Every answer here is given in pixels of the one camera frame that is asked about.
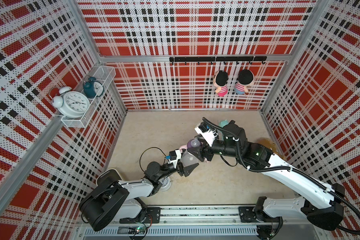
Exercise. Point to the white wire shelf basket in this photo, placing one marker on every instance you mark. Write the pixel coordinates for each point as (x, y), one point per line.
(105, 75)

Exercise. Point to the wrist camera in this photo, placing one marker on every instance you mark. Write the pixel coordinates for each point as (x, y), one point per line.
(173, 157)
(209, 135)

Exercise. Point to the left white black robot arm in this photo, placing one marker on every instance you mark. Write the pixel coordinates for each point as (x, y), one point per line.
(114, 199)

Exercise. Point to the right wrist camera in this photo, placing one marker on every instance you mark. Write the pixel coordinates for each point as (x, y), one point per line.
(209, 135)

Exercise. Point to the black hook rail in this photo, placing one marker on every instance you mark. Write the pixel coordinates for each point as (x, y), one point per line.
(217, 59)

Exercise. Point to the clear baby bottle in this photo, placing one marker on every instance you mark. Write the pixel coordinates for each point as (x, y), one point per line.
(188, 159)

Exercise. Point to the large white alarm clock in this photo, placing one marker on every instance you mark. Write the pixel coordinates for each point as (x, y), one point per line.
(70, 103)

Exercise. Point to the mint green bottle cap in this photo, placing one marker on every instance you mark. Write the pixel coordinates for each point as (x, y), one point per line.
(223, 123)

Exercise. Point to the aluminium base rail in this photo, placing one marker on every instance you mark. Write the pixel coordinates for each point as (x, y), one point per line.
(210, 222)

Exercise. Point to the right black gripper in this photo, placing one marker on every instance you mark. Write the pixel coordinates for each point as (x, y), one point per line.
(205, 147)

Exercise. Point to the brown plush toy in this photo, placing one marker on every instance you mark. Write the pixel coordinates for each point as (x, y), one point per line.
(268, 143)

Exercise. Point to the plush doll blue pants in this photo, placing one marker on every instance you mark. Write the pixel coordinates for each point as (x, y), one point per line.
(245, 80)

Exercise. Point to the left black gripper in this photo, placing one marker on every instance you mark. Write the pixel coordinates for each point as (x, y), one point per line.
(185, 171)

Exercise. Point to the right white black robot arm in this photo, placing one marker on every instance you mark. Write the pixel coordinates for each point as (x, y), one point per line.
(322, 204)

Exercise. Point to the small white alarm clock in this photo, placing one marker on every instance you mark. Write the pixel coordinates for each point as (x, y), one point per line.
(166, 184)

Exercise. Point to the pink bottle handle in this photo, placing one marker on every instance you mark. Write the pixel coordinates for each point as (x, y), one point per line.
(183, 148)

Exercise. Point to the plush doll pink pants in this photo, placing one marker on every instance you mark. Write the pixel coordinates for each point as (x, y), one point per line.
(220, 83)

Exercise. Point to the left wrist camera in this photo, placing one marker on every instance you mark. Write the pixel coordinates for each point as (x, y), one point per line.
(173, 157)

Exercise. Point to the teal alarm clock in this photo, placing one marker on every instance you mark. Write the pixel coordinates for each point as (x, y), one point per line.
(93, 88)

